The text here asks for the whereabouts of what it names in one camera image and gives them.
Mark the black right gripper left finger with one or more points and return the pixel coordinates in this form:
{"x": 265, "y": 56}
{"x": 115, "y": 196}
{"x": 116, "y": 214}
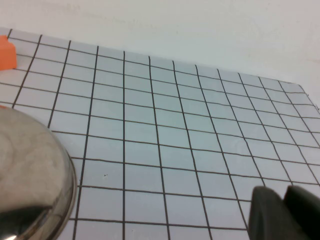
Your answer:
{"x": 267, "y": 215}

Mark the stainless steel lid black knob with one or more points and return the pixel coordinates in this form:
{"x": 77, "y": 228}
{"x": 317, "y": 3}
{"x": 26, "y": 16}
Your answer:
{"x": 30, "y": 162}

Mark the white black-grid tablecloth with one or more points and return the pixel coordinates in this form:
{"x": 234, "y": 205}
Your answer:
{"x": 160, "y": 125}

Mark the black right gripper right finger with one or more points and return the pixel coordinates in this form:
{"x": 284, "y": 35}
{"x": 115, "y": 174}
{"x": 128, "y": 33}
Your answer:
{"x": 305, "y": 212}

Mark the orange foam block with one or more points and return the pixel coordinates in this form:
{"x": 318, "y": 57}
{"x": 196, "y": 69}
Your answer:
{"x": 6, "y": 53}

